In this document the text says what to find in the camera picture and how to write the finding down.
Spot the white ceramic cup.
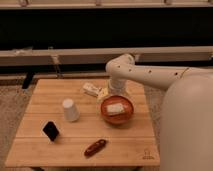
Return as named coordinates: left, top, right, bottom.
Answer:
left=62, top=99, right=80, bottom=122

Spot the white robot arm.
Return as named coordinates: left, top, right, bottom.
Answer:
left=106, top=54, right=213, bottom=171

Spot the black eraser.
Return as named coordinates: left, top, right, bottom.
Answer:
left=43, top=121, right=59, bottom=141

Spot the yellow small object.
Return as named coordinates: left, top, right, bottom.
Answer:
left=97, top=88, right=108, bottom=102

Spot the white sponge block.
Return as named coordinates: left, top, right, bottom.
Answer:
left=107, top=103, right=125, bottom=116

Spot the orange bowl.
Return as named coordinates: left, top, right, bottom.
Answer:
left=100, top=95, right=134, bottom=125

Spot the brown sausage toy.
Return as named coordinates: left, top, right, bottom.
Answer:
left=84, top=139, right=107, bottom=157

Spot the wooden table board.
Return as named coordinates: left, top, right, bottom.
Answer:
left=5, top=79, right=160, bottom=167

